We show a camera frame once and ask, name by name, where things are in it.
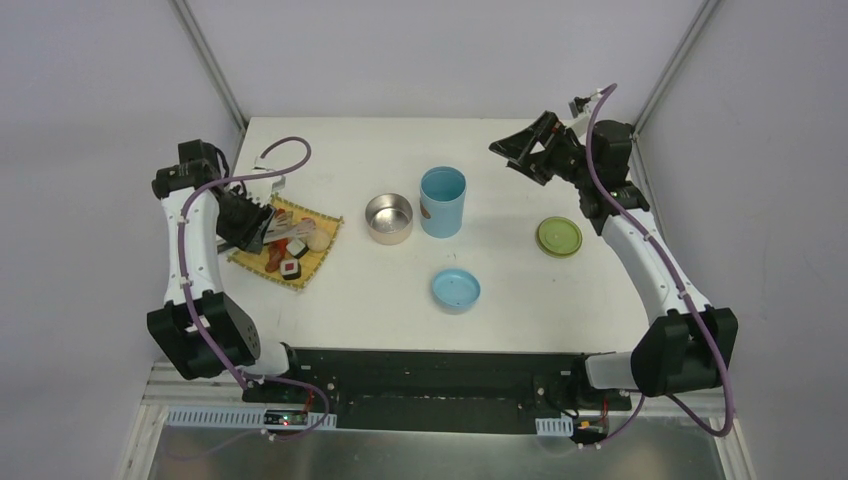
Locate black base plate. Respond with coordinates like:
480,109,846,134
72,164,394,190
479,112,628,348
242,348,631,434

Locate sushi roll red centre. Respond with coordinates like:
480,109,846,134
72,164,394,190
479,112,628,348
278,258,302,281

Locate metal tongs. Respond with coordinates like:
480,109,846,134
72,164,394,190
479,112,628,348
217,211,317,254

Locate sushi roll white black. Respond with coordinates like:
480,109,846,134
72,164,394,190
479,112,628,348
286,238,309,259

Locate yellow bamboo mat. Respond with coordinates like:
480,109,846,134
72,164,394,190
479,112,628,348
227,194,344,290

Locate brown toy sausage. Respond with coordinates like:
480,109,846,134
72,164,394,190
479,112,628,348
264,244,285,273

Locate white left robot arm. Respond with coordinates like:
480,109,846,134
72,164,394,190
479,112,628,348
147,139,305,405

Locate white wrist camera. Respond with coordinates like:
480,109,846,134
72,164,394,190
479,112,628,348
245,175,286,204
569,88,605,120

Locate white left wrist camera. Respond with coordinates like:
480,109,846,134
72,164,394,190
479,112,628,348
245,175,286,204

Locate stainless steel bowl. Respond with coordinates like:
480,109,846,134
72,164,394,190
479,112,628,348
364,193,414,245

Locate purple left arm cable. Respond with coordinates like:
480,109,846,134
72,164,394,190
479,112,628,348
177,136,331,443

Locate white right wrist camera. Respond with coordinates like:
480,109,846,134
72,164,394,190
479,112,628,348
569,88,605,120

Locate green round lid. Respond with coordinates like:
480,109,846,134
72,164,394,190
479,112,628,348
535,216,583,259

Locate beige round rice ball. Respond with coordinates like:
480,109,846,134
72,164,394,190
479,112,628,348
306,228,332,252

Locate blue round lid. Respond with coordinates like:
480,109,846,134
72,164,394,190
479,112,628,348
430,268,482,314

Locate blue cylindrical container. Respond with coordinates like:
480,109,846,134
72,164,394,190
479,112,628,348
419,166,467,239

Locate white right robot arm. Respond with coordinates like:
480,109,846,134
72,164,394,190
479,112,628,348
489,111,738,410

